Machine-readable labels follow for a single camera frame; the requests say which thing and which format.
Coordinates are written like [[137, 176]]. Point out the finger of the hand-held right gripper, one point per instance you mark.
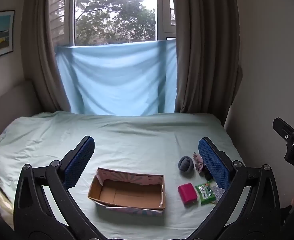
[[283, 128]]

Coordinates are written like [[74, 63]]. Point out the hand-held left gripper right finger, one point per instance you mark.
[[213, 162]]

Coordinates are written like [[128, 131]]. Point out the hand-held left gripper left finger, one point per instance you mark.
[[79, 162]]

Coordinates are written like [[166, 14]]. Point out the black floral scrunchie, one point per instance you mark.
[[207, 172]]

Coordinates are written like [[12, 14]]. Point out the pink cloth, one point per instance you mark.
[[198, 162]]

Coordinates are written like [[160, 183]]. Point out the grey knotted plush ball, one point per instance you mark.
[[185, 167]]

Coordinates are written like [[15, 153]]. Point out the silver glitter round pouch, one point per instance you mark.
[[218, 193]]

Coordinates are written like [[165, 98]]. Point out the green wet wipes packet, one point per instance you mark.
[[205, 193]]

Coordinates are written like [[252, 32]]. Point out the cardboard box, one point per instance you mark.
[[127, 192]]

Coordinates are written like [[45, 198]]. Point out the light blue hanging cloth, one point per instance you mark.
[[117, 80]]

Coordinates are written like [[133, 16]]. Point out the beige upholstered headboard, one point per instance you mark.
[[12, 97]]

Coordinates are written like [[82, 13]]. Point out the beige curtain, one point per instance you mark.
[[204, 55], [44, 55]]

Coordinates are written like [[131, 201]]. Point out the tree outside window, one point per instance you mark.
[[117, 20]]

